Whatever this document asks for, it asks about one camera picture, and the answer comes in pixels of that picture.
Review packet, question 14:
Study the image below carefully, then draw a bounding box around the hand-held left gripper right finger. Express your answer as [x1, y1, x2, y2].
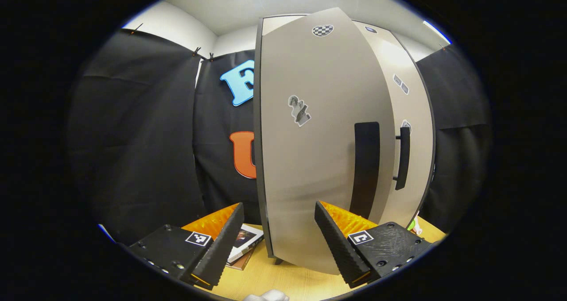
[315, 200, 435, 289]

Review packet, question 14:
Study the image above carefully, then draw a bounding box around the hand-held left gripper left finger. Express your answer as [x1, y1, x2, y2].
[128, 202, 245, 291]

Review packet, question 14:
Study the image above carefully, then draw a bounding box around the grey shoe cabinet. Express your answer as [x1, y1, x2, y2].
[260, 13, 438, 266]

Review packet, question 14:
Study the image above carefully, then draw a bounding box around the grey shoe cabinet door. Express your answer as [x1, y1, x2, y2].
[253, 8, 398, 276]
[354, 38, 437, 227]

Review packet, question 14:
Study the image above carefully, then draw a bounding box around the black and white book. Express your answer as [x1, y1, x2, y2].
[227, 224, 265, 264]

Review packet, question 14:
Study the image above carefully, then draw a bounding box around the white printed panel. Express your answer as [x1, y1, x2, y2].
[97, 224, 117, 243]

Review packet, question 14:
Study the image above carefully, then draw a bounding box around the black backdrop cloth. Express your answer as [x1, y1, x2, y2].
[66, 29, 492, 244]

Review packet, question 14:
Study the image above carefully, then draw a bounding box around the ceiling light panel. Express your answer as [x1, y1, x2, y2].
[423, 20, 451, 45]

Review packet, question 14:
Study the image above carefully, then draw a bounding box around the black door handle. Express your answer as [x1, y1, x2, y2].
[393, 126, 412, 191]

